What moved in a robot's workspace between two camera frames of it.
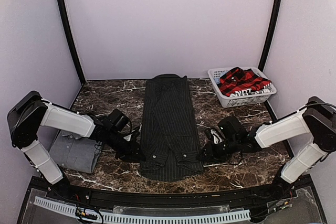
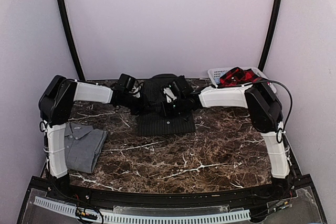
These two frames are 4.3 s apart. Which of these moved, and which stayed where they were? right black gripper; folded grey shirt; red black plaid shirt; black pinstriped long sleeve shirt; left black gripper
Moved: right black gripper; left black gripper; black pinstriped long sleeve shirt
Stayed: red black plaid shirt; folded grey shirt
